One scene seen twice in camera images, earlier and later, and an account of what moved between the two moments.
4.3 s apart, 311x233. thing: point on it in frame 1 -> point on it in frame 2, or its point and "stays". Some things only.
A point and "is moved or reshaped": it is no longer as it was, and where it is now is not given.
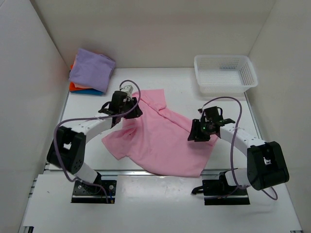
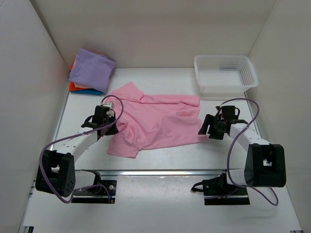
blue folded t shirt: (92, 91) stays
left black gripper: (137, 112) -> (113, 131)
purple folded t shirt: (92, 70) stays
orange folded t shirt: (72, 87) stays
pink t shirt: (159, 142) is moved or reshaped
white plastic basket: (224, 74) stays
